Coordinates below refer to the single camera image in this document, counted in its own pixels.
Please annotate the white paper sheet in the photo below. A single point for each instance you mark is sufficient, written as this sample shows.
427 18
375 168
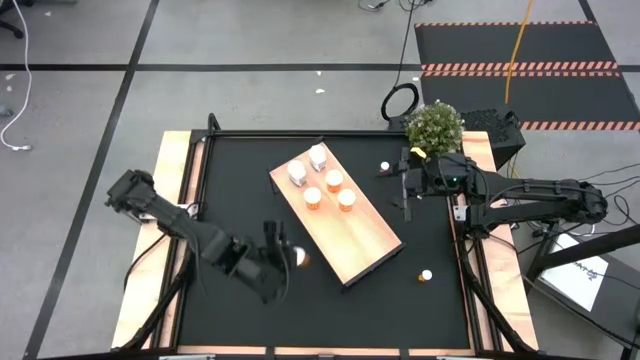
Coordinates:
575 275

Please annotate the black table mat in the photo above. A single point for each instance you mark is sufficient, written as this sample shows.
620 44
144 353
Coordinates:
350 320

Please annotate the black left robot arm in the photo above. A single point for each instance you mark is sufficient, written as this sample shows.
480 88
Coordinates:
170 220

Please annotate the black office chair base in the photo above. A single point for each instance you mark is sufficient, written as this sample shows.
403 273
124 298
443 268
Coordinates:
12 30

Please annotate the white medicine bottle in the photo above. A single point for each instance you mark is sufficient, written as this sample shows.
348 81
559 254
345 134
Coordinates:
296 169

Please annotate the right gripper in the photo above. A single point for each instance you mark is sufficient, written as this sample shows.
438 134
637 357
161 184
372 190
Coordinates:
425 177

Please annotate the black mat with orange stripes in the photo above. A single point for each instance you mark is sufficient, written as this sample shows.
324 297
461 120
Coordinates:
500 45
575 100

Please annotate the black table frame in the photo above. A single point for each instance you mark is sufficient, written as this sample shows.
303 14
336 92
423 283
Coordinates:
320 133

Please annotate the light wooden board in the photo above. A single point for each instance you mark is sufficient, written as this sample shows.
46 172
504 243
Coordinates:
360 245

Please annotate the white bottle with blue label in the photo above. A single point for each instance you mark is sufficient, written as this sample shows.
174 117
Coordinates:
317 152

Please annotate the small orange medicine bottle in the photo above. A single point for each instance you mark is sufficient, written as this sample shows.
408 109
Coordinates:
384 165
426 274

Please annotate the yellow tag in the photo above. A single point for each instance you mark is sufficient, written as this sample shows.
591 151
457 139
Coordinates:
419 152

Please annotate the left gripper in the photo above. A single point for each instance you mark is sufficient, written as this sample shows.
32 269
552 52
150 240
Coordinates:
260 270

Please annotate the potted green plant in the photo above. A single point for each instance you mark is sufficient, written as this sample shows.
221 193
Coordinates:
434 127

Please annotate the black cart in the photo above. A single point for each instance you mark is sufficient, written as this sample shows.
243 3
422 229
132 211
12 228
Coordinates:
622 290

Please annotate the black perforated case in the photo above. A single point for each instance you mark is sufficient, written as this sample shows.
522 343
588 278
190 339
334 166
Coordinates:
495 135

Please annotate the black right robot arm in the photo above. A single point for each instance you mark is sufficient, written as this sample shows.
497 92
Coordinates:
540 195

